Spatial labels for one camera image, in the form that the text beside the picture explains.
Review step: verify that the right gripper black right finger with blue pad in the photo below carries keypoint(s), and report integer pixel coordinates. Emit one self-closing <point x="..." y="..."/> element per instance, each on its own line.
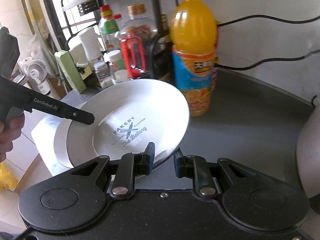
<point x="197" y="169"/>

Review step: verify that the white plate Sweet print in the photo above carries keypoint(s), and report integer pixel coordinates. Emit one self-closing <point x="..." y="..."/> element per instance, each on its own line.
<point x="60" y="146"/>

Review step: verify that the small white desk fan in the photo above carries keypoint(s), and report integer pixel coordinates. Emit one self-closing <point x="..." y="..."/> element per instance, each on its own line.
<point x="36" y="72"/>

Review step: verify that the dark soy sauce bottle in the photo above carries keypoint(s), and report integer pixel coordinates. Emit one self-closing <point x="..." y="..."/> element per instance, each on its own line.
<point x="163" y="68"/>

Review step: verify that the white plate Bakery print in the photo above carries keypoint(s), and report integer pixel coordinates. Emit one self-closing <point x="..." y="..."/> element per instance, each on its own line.
<point x="128" y="116"/>

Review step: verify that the orange juice bottle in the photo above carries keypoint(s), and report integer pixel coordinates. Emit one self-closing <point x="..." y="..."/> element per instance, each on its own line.
<point x="193" y="32"/>

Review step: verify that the white salt shaker bottle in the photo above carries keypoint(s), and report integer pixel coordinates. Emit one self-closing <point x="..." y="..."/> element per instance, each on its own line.
<point x="90" y="43"/>

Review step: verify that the person's left hand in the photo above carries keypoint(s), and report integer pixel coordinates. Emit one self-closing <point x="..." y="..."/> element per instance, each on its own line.
<point x="10" y="132"/>

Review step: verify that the green carton box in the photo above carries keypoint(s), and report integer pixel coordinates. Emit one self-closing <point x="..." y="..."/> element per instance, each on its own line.
<point x="74" y="77"/>

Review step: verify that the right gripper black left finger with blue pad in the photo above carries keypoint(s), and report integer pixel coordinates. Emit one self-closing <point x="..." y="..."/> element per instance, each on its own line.
<point x="130" y="166"/>

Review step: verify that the red handled tool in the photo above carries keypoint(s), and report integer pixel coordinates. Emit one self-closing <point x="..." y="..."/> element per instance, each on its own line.
<point x="133" y="55"/>

